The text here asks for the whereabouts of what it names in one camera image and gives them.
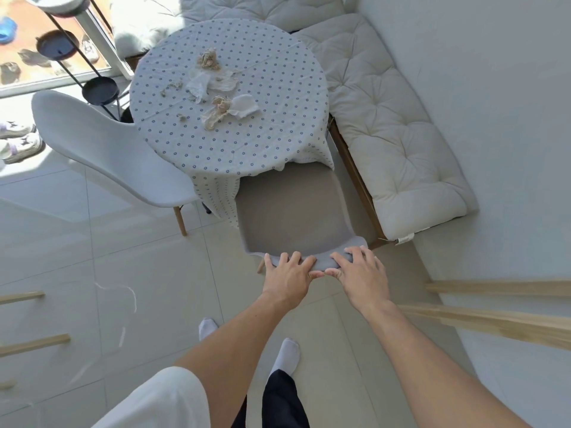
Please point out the person's right hand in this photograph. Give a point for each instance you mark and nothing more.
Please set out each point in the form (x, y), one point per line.
(363, 283)

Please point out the person's left hand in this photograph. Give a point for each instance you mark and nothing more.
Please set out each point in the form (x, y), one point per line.
(287, 280)

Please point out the person's right thumb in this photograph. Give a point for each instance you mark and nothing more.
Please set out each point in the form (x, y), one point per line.
(331, 272)

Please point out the person's right little finger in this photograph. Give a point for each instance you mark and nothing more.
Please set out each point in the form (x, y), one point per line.
(374, 257)

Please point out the person's left middle finger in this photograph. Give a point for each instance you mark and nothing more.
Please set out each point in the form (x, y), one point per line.
(295, 259)

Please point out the person's left thumb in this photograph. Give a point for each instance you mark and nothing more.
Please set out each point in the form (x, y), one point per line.
(317, 275)

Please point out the person's right middle finger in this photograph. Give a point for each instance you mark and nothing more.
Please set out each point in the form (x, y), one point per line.
(352, 254)

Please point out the person's left little finger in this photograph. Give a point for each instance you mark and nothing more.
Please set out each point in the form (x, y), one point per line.
(269, 261)

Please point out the grey shell chair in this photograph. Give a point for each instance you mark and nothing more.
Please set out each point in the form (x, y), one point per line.
(290, 213)

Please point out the person's left forearm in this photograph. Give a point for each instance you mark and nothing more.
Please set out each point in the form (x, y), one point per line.
(236, 347)

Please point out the person's right forearm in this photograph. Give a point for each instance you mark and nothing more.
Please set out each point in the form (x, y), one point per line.
(423, 369)

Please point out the person's white sock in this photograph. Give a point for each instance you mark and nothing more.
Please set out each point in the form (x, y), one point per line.
(207, 327)
(286, 355)

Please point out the long cream tufted bench cushion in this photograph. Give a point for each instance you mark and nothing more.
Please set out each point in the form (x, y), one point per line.
(388, 129)

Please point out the person's dark trousers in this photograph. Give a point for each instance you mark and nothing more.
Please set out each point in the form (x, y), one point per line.
(281, 401)

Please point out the white baby mitten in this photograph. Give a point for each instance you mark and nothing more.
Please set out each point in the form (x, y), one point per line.
(245, 105)

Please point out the beige long sock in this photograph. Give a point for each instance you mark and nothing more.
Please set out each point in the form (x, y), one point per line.
(217, 110)

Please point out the person's white sleeve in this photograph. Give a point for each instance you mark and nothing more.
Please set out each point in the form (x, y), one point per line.
(156, 401)

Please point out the white blue-dotted tablecloth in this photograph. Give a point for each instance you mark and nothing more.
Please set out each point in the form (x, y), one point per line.
(267, 75)

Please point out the white crumpled cloth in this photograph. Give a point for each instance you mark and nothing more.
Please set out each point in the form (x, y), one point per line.
(209, 82)

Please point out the white shell chair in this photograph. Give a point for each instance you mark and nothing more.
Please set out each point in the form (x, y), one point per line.
(111, 147)

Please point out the small beige fabric scrap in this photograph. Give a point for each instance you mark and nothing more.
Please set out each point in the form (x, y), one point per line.
(171, 87)

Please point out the beige crumpled sock bundle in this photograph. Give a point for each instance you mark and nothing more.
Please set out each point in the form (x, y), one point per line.
(208, 59)

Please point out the short wooden slat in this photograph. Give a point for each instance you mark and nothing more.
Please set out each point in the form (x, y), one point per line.
(20, 298)
(35, 345)

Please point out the cream tufted back cushion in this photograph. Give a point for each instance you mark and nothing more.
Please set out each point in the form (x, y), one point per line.
(276, 8)

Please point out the white fluffy pillow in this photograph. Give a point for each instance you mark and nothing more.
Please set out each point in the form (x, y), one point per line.
(142, 22)

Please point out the white sneaker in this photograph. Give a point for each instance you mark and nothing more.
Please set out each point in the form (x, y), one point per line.
(22, 147)
(15, 129)

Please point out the white outdoor shoe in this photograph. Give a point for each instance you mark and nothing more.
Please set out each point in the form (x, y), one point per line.
(91, 48)

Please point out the black tiered metal stand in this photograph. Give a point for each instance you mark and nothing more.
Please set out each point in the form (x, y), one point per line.
(57, 43)

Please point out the dark outdoor shoe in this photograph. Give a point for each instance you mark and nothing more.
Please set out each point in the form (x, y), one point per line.
(33, 57)
(10, 72)

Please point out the blue slipper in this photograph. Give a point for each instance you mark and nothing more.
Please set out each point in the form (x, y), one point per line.
(6, 30)

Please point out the wooden bench frame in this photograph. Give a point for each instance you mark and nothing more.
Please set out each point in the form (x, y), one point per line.
(352, 173)

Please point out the light wooden rail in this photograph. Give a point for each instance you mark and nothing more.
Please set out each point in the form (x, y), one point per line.
(499, 288)
(490, 323)

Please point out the white sliding door frame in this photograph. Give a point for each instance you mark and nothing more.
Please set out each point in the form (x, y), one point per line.
(109, 35)

